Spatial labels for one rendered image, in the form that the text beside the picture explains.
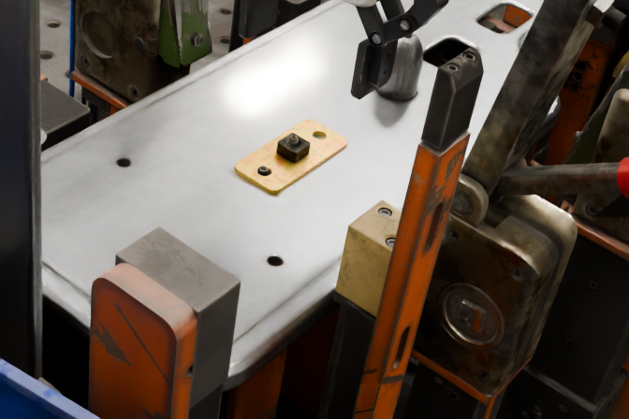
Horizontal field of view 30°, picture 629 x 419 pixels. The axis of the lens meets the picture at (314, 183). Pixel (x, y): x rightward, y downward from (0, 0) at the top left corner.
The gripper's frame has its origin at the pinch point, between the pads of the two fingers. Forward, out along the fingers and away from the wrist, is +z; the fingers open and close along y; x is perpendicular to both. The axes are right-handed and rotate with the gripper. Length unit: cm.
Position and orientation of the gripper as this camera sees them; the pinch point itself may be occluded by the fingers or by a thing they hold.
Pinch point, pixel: (313, 47)
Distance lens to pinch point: 75.3
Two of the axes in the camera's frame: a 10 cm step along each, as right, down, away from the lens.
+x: -6.2, 4.3, -6.6
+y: -7.8, -4.6, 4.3
